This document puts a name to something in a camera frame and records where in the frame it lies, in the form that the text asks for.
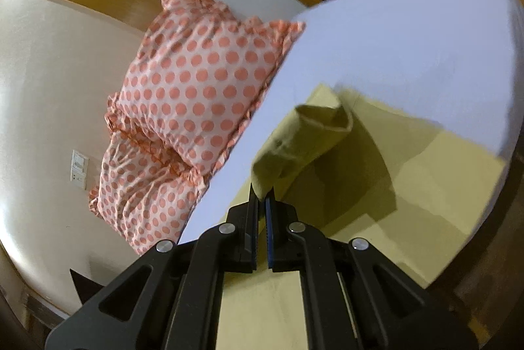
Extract khaki pants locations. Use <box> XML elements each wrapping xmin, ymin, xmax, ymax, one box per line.
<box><xmin>215</xmin><ymin>83</ymin><xmax>509</xmax><ymax>350</ymax></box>

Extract left polka dot pillow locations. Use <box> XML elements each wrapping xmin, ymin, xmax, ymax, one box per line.
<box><xmin>89</xmin><ymin>130</ymin><xmax>207</xmax><ymax>255</ymax></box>

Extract right polka dot pillow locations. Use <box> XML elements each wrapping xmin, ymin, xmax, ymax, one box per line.
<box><xmin>106</xmin><ymin>0</ymin><xmax>306</xmax><ymax>175</ymax></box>

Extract white wall switch panel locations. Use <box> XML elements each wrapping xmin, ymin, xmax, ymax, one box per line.
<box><xmin>70</xmin><ymin>150</ymin><xmax>89</xmax><ymax>190</ymax></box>

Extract polka dot pillow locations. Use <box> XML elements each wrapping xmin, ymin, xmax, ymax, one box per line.
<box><xmin>89</xmin><ymin>130</ymin><xmax>207</xmax><ymax>255</ymax></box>
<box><xmin>106</xmin><ymin>0</ymin><xmax>306</xmax><ymax>175</ymax></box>

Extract white bed mattress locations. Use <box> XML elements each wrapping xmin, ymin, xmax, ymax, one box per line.
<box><xmin>181</xmin><ymin>0</ymin><xmax>523</xmax><ymax>247</ymax></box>

